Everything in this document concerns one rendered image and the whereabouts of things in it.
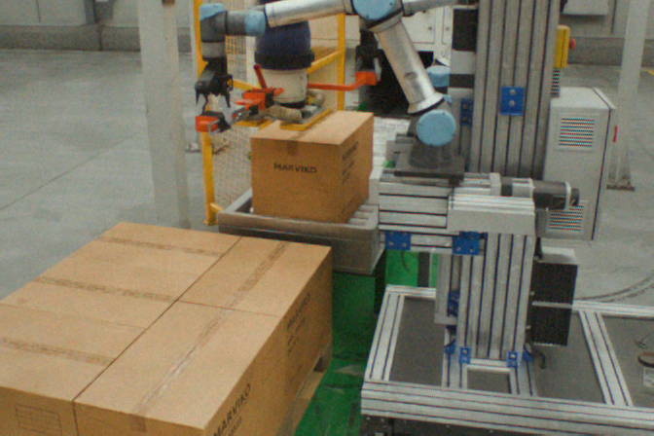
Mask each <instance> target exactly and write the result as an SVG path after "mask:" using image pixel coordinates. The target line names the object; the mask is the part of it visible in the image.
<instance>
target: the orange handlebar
mask: <svg viewBox="0 0 654 436"><path fill-rule="evenodd" d="M366 82H368V77H367V76H364V77H362V78H361V79H358V80H357V81H355V82H353V83H352V84H350V85H337V84H322V83H308V88H309V89H321V90H336V91H354V90H355V89H356V88H359V87H360V86H362V85H363V84H365V83H366ZM282 93H283V88H278V89H276V90H274V97H276V96H278V95H280V94H282ZM261 103H262V101H261V99H256V100H251V99H250V98H246V99H240V100H238V101H235V105H244V112H247V111H249V106H251V105H254V104H258V105H260V104H261ZM210 123H212V122H205V121H200V128H203V129H208V124H210Z"/></svg>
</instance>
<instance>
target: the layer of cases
mask: <svg viewBox="0 0 654 436"><path fill-rule="evenodd" d="M331 331H332V247H329V246H319V245H311V244H302V243H294V242H286V241H277V240H268V239H260V238H259V237H252V236H235V235H226V234H217V233H210V232H201V231H193V230H183V229H175V228H168V227H158V226H150V225H141V224H132V223H125V221H122V222H119V224H118V225H116V226H115V227H113V228H112V229H110V230H109V231H107V232H105V233H104V234H102V235H101V236H99V237H97V238H96V239H93V240H92V241H90V242H89V244H87V245H85V246H84V247H82V248H81V249H79V250H78V251H76V252H75V253H73V254H72V255H70V256H69V257H67V258H64V259H63V260H61V261H60V262H58V263H57V264H55V265H54V266H53V267H52V268H51V269H49V270H48V271H46V272H44V273H42V274H41V275H39V276H38V277H36V278H35V279H33V280H32V281H29V282H28V283H26V284H24V285H23V286H21V287H20V288H19V289H18V290H16V291H15V292H13V294H12V295H10V296H9V297H7V298H5V299H4V300H2V301H1V302H0V436H273V435H274V433H275V431H276V430H277V428H278V426H279V425H280V423H281V422H282V420H283V418H284V416H285V414H286V413H287V411H288V409H289V407H290V405H291V403H292V402H293V400H294V397H295V395H296V393H297V392H298V390H299V388H300V386H302V384H303V382H304V381H305V379H306V377H307V374H308V372H309V370H310V368H311V366H312V364H313V362H314V361H315V359H316V357H317V355H318V352H319V351H320V349H322V348H323V346H324V344H325V342H326V341H327V339H328V337H329V335H330V332H331Z"/></svg>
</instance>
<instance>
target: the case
mask: <svg viewBox="0 0 654 436"><path fill-rule="evenodd" d="M283 122H286V121H279V120H277V121H275V122H273V123H272V124H270V125H269V126H267V127H264V129H262V130H260V131H259V132H257V133H256V134H254V135H252V136H251V137H250V149H251V174H252V199H253V214H260V215H270V216H278V217H288V218H297V219H307V221H315V222H325V223H334V224H344V225H346V223H347V222H348V221H349V218H350V217H351V216H352V215H353V213H354V212H355V211H356V209H357V208H359V207H360V205H361V204H362V203H363V200H364V199H365V198H367V196H368V195H369V178H370V175H371V173H372V171H373V133H374V114H373V113H359V112H345V110H332V112H331V113H330V114H329V115H327V116H326V117H324V118H323V119H322V120H319V121H318V122H316V123H315V124H314V125H312V126H311V127H309V128H308V130H306V131H305V132H301V131H291V130H280V128H279V125H280V124H281V123H283Z"/></svg>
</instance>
